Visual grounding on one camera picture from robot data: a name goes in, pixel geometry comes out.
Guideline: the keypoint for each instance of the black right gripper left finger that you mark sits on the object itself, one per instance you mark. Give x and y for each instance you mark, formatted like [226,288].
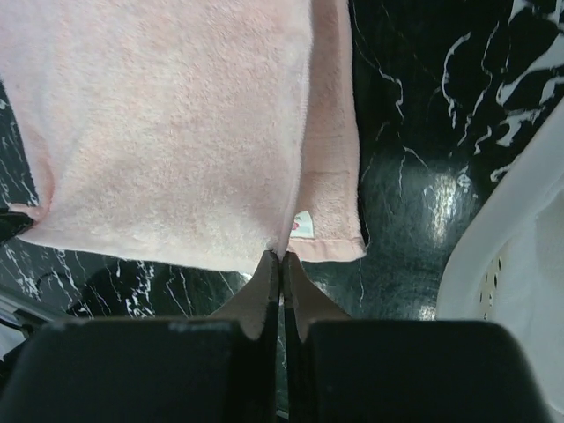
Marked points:
[221,368]

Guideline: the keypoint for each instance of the pink towel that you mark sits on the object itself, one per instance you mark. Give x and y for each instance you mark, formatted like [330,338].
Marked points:
[194,133]

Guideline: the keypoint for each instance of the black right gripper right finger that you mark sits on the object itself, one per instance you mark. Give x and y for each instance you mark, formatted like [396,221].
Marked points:
[341,369]

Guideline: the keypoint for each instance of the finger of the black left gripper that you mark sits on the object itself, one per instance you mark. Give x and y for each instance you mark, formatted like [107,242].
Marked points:
[13,223]

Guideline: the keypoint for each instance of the white oval laundry basket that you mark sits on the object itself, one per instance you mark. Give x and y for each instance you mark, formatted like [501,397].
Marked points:
[508,266]

